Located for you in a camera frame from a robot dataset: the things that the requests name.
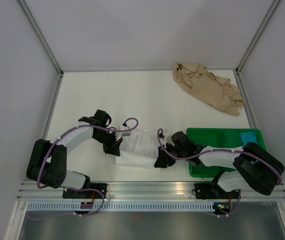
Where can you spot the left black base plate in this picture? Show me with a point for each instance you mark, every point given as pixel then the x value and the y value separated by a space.
pixel 88 194

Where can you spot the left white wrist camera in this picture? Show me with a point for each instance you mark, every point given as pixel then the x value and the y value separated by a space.
pixel 123 131

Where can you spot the left aluminium frame post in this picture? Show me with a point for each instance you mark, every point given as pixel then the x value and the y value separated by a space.
pixel 39 35

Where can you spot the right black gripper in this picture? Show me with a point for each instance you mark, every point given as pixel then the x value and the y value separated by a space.
pixel 163 160

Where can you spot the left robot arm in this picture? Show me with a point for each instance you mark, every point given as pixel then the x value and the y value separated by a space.
pixel 48 162

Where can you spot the white t shirt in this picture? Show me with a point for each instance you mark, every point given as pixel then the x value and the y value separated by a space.
pixel 139 150

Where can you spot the aluminium front rail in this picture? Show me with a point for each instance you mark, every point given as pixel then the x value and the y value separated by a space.
pixel 135 191

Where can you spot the teal rolled t shirt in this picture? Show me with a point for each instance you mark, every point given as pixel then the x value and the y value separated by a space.
pixel 248 137

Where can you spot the white slotted cable duct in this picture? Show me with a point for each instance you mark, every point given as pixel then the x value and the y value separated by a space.
pixel 122 206

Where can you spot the beige t shirt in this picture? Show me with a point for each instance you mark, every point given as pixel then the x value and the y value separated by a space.
pixel 216 91

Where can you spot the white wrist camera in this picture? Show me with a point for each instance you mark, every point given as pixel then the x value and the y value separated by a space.
pixel 123 131
pixel 164 135

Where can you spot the right aluminium frame post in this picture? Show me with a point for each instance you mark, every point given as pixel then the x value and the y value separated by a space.
pixel 258 34

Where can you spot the green plastic tray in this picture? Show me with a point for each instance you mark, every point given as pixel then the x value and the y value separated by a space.
pixel 218 138

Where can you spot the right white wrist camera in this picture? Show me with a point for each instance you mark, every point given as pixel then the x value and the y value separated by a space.
pixel 164 135

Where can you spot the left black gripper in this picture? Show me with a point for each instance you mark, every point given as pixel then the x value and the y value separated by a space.
pixel 113 149

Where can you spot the aluminium frame post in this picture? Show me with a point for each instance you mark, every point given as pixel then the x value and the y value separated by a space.
pixel 39 35
pixel 258 34

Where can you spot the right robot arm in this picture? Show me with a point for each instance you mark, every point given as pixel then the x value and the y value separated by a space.
pixel 246 166

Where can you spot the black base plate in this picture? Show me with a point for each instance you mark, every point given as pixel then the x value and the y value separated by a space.
pixel 88 194
pixel 208 191

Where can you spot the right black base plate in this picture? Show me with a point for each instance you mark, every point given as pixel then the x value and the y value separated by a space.
pixel 208 191

